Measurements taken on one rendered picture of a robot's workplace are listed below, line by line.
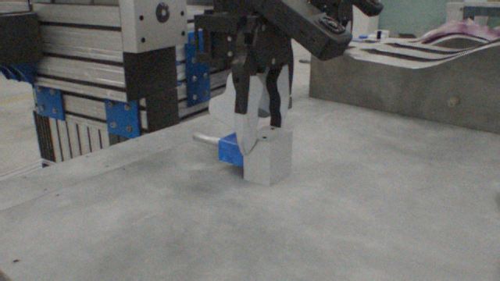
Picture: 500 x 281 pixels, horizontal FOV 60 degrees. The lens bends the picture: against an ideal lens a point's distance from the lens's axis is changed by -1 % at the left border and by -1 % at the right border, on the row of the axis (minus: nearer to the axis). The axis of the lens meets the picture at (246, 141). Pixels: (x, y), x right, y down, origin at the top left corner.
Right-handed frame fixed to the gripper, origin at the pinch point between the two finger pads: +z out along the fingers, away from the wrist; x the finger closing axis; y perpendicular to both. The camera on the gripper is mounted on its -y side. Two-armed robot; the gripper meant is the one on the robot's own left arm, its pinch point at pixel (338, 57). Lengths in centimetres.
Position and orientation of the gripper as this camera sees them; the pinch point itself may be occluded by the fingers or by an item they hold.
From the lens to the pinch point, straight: 105.9
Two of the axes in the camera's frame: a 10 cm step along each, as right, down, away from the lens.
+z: 0.0, 9.4, 3.5
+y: -7.8, -2.2, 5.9
